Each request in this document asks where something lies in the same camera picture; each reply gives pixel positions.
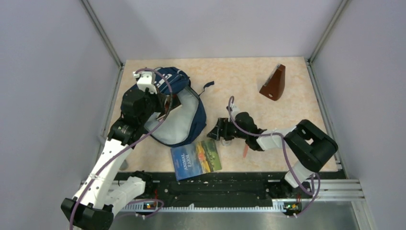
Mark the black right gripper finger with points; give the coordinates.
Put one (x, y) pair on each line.
(215, 133)
(222, 122)

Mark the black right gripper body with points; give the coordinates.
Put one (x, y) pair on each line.
(233, 132)

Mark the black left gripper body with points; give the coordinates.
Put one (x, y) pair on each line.
(153, 103)

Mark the navy blue student backpack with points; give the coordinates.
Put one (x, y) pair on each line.
(179, 127)

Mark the green dark cover book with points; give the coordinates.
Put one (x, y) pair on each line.
(176, 104)

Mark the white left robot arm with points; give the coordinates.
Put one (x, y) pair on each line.
(94, 205)

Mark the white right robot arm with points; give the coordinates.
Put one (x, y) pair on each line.
(311, 146)

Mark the clear tape roll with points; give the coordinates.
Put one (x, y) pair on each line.
(225, 143)

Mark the blue Animal Farm book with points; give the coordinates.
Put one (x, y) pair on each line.
(195, 159)

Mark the orange pen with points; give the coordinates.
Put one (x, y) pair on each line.
(245, 152)

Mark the brown wooden metronome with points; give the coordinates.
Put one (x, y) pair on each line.
(274, 87)

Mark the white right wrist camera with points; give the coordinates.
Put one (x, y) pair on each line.
(234, 110)

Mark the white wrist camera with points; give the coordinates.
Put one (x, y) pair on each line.
(145, 81)
(234, 110)

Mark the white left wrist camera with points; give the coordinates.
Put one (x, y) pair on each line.
(145, 81)

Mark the aluminium frame rail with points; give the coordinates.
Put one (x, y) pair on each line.
(324, 191)

